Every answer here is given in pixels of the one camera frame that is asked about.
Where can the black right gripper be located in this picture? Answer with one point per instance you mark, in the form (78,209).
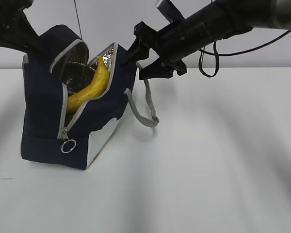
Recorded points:
(175,42)

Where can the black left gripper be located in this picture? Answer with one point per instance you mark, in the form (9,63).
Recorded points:
(25,38)

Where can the yellow banana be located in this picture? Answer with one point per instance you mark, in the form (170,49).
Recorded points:
(95,89)

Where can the navy and white lunch bag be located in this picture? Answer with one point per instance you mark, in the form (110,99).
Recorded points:
(47,136)

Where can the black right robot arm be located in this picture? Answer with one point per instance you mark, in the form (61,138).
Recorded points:
(245,15)

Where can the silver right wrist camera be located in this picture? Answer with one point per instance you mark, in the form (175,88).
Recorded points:
(169,10)

